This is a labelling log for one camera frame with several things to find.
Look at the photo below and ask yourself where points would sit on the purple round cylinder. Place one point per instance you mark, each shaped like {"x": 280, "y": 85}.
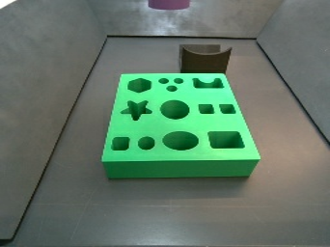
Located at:
{"x": 169, "y": 4}

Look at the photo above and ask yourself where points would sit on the green shape sorter block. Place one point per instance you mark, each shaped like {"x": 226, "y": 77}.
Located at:
{"x": 177, "y": 128}

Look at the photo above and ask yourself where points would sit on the dark curved holder block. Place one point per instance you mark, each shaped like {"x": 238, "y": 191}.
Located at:
{"x": 203, "y": 58}

